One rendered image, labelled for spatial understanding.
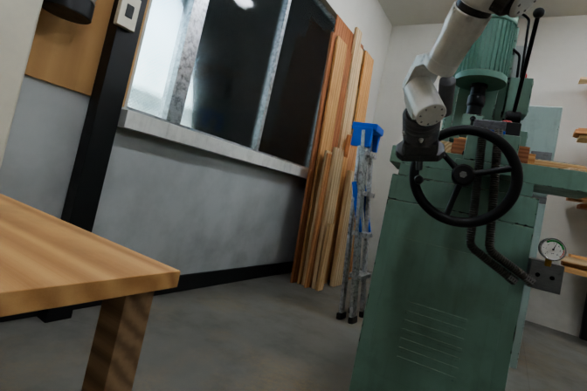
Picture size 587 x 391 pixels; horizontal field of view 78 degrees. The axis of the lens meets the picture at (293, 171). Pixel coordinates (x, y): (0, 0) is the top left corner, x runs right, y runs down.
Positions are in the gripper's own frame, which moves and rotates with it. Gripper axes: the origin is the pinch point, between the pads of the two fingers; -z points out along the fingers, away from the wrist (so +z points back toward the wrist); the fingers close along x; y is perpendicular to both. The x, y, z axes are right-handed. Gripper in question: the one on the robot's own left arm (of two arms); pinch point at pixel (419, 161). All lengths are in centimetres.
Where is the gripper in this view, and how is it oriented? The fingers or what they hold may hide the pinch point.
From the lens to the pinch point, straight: 105.1
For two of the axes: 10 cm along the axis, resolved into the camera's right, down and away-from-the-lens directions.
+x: 9.5, 0.2, -3.1
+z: -2.3, -6.0, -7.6
